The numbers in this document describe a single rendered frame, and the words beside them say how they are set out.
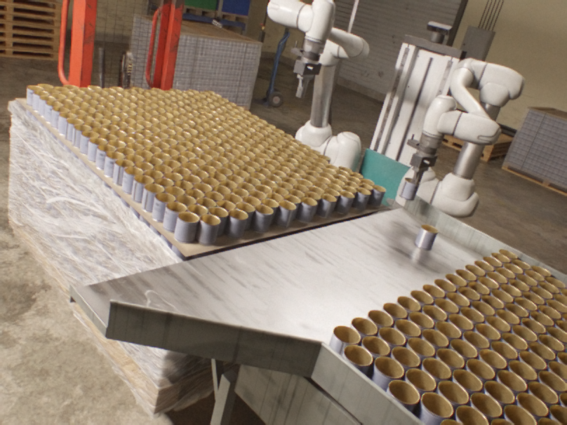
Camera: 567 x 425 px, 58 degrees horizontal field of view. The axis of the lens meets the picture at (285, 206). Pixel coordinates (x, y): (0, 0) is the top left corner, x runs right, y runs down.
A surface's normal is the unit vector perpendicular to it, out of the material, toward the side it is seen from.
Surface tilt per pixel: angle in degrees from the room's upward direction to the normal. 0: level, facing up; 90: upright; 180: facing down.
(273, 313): 0
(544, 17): 90
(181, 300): 0
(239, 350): 90
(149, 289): 0
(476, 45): 90
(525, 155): 91
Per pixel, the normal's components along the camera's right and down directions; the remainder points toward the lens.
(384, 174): -0.68, 0.14
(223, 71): 0.70, 0.40
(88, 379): 0.23, -0.89
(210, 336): -0.01, 0.40
